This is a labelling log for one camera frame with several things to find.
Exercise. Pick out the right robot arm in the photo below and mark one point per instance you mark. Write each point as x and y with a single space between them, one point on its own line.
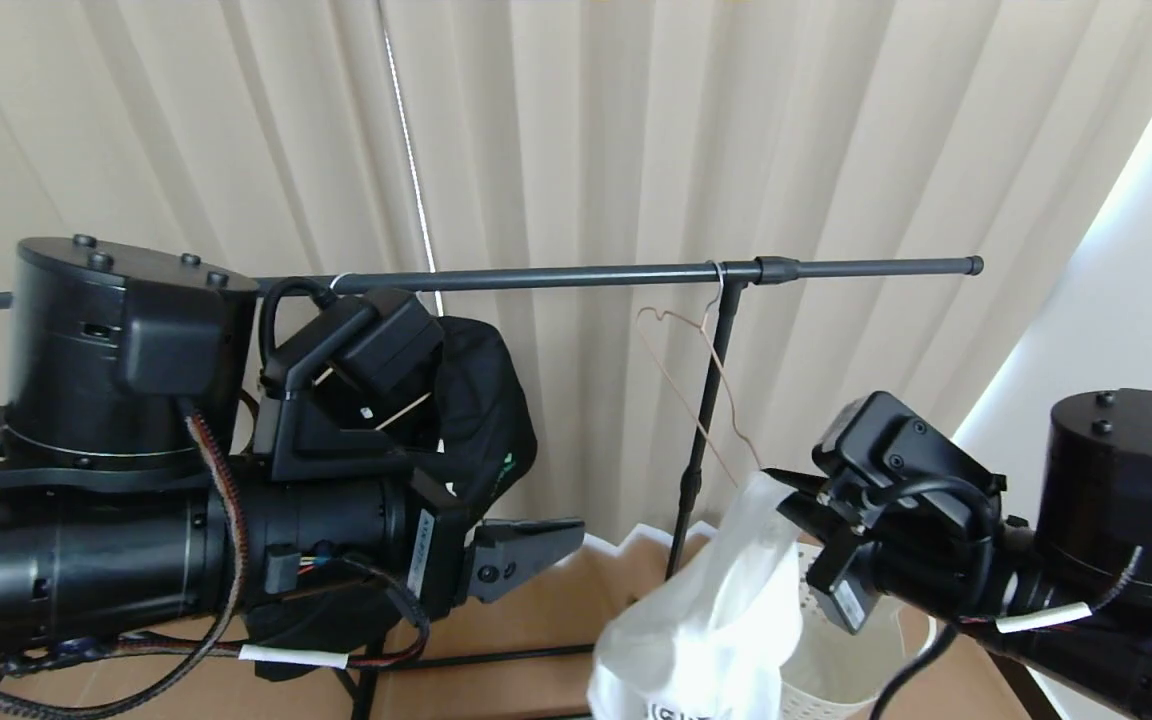
1126 480

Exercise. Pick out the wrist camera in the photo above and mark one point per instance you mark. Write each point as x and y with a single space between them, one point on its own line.
896 440
386 340

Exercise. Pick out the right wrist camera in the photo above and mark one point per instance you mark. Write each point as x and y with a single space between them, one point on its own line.
896 440

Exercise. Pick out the beige curtain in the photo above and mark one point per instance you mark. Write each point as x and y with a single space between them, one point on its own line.
636 130

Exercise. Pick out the pink clothes hanger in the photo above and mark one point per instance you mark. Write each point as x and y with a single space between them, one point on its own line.
404 410
706 375

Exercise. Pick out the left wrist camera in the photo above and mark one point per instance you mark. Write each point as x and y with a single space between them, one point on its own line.
386 340

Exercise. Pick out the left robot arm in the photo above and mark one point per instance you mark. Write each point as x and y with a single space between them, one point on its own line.
116 350

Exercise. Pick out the black shorts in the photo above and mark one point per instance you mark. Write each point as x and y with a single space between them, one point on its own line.
486 400

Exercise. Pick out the black clothes rack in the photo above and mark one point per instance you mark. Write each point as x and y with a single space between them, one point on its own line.
586 274

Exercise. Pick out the white printed garment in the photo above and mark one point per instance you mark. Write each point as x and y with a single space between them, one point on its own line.
706 620

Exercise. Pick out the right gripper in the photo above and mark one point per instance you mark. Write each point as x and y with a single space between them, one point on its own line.
936 580

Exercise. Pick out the white laundry basket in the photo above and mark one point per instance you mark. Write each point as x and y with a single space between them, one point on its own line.
836 670

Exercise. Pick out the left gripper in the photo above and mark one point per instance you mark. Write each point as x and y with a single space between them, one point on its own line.
136 560

